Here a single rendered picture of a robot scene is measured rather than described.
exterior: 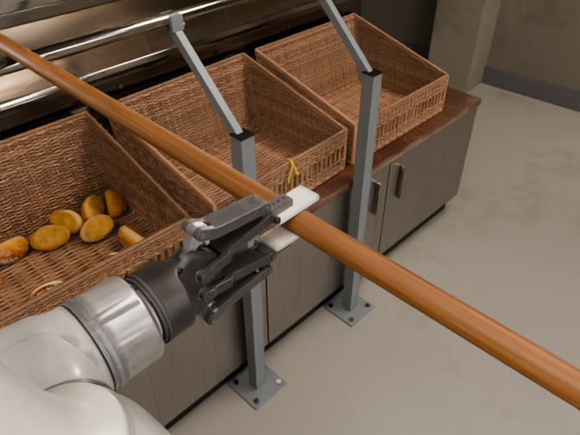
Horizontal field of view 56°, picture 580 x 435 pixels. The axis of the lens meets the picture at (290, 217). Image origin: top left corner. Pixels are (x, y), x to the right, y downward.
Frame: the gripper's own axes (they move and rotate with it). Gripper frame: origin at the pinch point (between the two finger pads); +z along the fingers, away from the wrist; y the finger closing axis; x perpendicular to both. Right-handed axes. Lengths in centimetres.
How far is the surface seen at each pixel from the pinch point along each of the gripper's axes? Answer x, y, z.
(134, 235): -70, 53, 15
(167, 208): -66, 46, 23
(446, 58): -127, 97, 280
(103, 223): -82, 54, 12
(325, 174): -57, 57, 76
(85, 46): -69, 2, 13
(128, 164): -84, 41, 24
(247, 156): -46, 27, 34
